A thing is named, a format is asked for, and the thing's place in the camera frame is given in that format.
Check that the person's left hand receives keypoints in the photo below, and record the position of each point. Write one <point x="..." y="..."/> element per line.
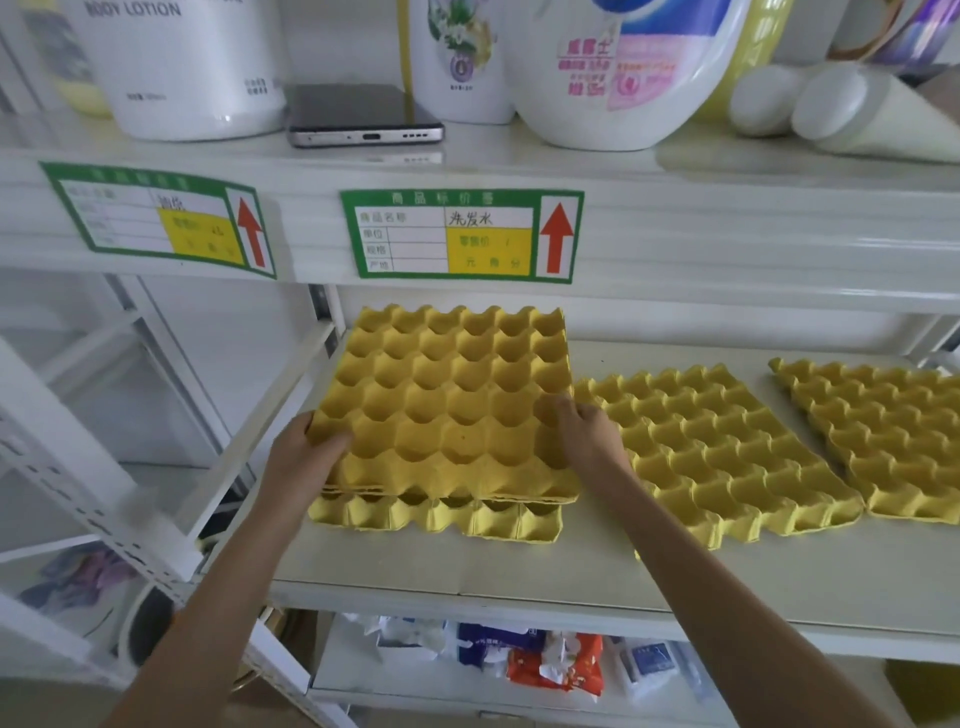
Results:
<point x="300" y="465"/>

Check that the person's right hand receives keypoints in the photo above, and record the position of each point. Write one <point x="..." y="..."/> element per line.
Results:
<point x="592" y="446"/>

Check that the person's left thumb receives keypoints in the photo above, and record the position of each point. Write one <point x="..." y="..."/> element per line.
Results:
<point x="331" y="444"/>

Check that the person's right thumb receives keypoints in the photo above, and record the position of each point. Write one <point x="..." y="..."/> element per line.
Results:
<point x="564" y="414"/>

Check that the yellow paper egg tray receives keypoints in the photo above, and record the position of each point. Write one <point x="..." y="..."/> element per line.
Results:
<point x="892" y="435"/>
<point x="450" y="519"/>
<point x="712" y="457"/>
<point x="450" y="405"/>

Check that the person's left forearm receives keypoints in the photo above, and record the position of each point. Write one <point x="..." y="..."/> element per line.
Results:
<point x="225" y="607"/>

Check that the person's right forearm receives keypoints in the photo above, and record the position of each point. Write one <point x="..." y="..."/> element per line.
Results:
<point x="720" y="600"/>

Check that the green price label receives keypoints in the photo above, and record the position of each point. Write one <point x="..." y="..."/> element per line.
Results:
<point x="161" y="221"/>
<point x="461" y="236"/>

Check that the white tissue packet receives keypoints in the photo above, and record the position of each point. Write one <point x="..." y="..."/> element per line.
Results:
<point x="409" y="637"/>

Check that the white metal shelf unit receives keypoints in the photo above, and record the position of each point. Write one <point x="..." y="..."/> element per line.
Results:
<point x="712" y="232"/>

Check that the orange packet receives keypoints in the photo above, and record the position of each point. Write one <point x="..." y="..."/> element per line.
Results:
<point x="559" y="664"/>

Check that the black round container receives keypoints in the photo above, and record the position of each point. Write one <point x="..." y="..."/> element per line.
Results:
<point x="150" y="626"/>

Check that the white perforated metal rack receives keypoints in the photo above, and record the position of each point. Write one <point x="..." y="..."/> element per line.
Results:
<point x="67" y="457"/>

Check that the white and blue packet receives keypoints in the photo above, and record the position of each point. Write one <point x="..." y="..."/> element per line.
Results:
<point x="652" y="667"/>

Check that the purple cloth bundle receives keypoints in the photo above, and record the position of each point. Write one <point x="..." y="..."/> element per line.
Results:
<point x="79" y="581"/>

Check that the black smartphone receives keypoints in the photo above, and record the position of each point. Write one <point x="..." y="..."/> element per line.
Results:
<point x="360" y="112"/>

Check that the large white detergent bottle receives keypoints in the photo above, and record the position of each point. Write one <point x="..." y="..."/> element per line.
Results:
<point x="622" y="75"/>

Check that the white floral print bottle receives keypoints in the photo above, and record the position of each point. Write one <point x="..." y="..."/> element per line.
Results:
<point x="457" y="60"/>

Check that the white squeeze tube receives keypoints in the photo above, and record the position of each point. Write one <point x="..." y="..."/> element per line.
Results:
<point x="765" y="97"/>
<point x="877" y="116"/>

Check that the white lotion bottle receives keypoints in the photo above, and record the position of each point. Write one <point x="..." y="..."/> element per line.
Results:
<point x="187" y="67"/>

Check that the yellow plastic bottle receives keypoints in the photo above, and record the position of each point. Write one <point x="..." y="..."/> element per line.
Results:
<point x="757" y="37"/>

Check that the yellow box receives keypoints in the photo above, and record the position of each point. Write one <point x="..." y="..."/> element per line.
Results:
<point x="926" y="694"/>

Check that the pale yellow bottle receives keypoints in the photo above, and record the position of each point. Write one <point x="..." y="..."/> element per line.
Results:
<point x="67" y="67"/>

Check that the purple package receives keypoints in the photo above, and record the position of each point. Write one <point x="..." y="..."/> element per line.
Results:
<point x="907" y="26"/>

